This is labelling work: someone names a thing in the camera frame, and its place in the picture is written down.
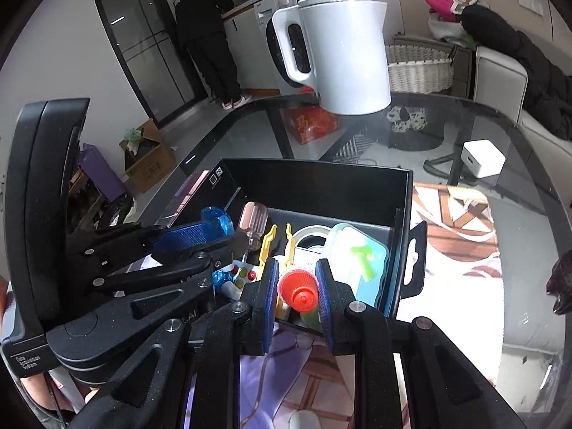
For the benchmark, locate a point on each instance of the white washing machine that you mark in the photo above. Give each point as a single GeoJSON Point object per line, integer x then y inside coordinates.
{"type": "Point", "coordinates": [268, 9]}

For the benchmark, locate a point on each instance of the white kitchen counter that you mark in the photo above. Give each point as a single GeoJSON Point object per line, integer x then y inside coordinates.
{"type": "Point", "coordinates": [245, 44]}

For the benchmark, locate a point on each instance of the black white spotted cushion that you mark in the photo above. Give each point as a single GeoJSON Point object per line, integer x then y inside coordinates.
{"type": "Point", "coordinates": [411, 118]}

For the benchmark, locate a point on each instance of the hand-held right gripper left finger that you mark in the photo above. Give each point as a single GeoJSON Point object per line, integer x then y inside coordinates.
{"type": "Point", "coordinates": [270, 304]}

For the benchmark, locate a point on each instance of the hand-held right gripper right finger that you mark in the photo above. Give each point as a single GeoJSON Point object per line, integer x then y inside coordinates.
{"type": "Point", "coordinates": [325, 304]}

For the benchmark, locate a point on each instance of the purple bag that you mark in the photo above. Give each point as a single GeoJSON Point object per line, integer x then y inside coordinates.
{"type": "Point", "coordinates": [100, 174]}

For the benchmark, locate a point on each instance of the light grey sofa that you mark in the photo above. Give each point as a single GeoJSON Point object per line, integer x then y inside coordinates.
{"type": "Point", "coordinates": [496, 80]}

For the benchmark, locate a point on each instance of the white toy with coloured buttons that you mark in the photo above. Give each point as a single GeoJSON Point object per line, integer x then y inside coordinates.
{"type": "Point", "coordinates": [239, 272]}

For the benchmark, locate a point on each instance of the pink cloth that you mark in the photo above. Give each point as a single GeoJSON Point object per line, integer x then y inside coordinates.
{"type": "Point", "coordinates": [438, 2]}

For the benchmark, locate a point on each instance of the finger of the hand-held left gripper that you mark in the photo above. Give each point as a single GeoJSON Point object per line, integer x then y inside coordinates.
{"type": "Point", "coordinates": [223, 248]}
{"type": "Point", "coordinates": [183, 237]}

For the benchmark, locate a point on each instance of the red bag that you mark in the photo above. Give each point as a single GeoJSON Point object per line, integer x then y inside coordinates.
{"type": "Point", "coordinates": [308, 125]}

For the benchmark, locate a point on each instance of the clear plastic case green insert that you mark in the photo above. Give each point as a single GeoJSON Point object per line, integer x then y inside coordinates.
{"type": "Point", "coordinates": [357, 250]}

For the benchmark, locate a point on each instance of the white tape roll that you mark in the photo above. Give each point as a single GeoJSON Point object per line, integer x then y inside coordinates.
{"type": "Point", "coordinates": [308, 232]}

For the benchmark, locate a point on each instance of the brown cardboard box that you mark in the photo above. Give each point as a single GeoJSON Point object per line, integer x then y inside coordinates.
{"type": "Point", "coordinates": [152, 170]}

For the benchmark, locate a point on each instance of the dark glass door refrigerator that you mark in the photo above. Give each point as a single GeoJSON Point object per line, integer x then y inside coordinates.
{"type": "Point", "coordinates": [134, 31]}

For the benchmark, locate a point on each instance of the white plastic bag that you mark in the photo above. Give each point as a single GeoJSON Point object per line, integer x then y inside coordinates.
{"type": "Point", "coordinates": [442, 29]}

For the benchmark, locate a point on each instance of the white electric kettle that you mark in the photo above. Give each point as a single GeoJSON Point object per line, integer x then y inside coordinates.
{"type": "Point", "coordinates": [344, 53]}

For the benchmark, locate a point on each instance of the printed table mat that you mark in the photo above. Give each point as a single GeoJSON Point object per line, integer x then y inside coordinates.
{"type": "Point", "coordinates": [456, 232]}

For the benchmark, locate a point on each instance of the white bottle with red cap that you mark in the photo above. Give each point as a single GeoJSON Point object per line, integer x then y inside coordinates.
{"type": "Point", "coordinates": [301, 292]}

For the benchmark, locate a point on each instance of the white wicker basket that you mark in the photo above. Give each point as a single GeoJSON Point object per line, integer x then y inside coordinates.
{"type": "Point", "coordinates": [420, 73]}

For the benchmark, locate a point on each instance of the black padded jacket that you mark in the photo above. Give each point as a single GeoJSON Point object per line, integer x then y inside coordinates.
{"type": "Point", "coordinates": [527, 62]}

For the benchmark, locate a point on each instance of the yellow plastic clip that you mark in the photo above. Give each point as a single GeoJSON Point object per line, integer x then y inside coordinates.
{"type": "Point", "coordinates": [288, 237]}
{"type": "Point", "coordinates": [269, 243]}

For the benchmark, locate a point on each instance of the black cardboard box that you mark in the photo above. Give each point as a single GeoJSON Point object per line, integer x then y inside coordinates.
{"type": "Point", "coordinates": [339, 196]}

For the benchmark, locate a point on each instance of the white wall switch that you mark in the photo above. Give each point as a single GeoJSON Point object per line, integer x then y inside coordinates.
{"type": "Point", "coordinates": [531, 3]}

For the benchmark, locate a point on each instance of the small white cube charger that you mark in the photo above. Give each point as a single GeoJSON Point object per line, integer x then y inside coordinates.
{"type": "Point", "coordinates": [482, 156]}

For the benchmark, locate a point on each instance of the blue translucent plastic object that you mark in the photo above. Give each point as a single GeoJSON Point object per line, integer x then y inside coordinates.
{"type": "Point", "coordinates": [216, 221]}

